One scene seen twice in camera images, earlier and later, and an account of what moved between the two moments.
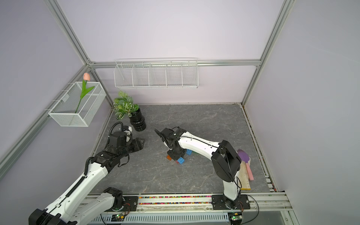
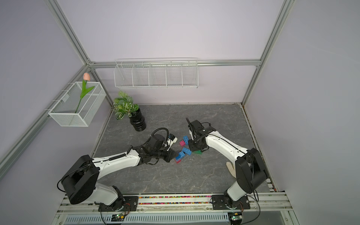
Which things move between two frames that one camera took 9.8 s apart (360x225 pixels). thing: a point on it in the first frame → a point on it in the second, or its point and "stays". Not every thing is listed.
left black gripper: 137,144 → 170,155
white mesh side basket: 76,106 stays
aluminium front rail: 266,208 stays
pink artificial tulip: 86,78 stays
